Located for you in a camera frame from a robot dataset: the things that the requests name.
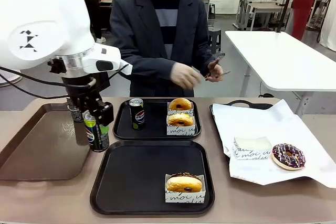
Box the grey stool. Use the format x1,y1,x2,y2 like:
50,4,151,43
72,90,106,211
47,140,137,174
207,27,222,55

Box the person in dark blazer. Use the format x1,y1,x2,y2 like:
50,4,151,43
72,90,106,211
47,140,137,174
109,0,215,98

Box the white table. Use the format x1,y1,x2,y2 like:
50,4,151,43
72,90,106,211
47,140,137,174
225,30,336,116

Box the person in grey hoodie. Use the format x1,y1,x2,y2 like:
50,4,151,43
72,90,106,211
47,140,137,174
78,0,107,45

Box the black Pepsi can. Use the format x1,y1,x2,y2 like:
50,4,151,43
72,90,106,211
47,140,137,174
129,98,146,131
83,111,110,153

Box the white lab desk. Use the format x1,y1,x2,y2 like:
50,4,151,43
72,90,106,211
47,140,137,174
235,0,292,31

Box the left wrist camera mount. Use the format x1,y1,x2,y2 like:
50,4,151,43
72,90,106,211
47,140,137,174
115,60,133,76

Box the dark serving tongs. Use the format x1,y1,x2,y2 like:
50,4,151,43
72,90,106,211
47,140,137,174
204,52,232,81

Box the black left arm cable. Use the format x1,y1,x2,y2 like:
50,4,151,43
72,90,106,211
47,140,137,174
0,66,102,99

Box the person's left hand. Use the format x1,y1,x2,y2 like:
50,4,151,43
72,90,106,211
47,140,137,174
205,60,224,83

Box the glazed donut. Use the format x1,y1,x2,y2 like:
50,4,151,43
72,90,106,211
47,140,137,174
166,176,204,194
168,97,194,111
167,113,195,127

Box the chocolate nut donut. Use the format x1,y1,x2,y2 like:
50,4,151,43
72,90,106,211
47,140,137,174
170,172,201,179

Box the chocolate sprinkled donut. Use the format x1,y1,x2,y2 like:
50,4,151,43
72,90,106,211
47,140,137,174
271,143,307,171

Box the person's right hand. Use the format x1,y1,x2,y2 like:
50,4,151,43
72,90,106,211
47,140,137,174
170,62,204,91

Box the person's left forearm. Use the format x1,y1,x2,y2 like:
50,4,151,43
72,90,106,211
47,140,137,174
193,49,214,71

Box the black tray under paper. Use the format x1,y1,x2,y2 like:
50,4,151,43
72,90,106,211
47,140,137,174
209,100,315,182

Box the person in red clothes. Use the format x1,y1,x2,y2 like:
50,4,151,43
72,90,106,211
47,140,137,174
290,0,318,40

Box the black plastic tray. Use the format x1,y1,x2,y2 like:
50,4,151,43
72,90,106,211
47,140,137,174
90,140,216,216
112,98,202,141

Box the brown plastic tray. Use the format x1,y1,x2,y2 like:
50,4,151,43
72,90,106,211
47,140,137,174
0,102,91,182

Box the white paper sheet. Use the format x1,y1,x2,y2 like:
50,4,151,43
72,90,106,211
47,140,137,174
212,99,336,189

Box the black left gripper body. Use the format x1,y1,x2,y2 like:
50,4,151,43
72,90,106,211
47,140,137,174
61,72,111,102

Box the person's right forearm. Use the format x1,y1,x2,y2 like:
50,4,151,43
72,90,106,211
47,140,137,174
114,47,176,79

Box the empty printed paper donut box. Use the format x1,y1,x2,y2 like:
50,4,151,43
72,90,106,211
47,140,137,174
232,136,273,161

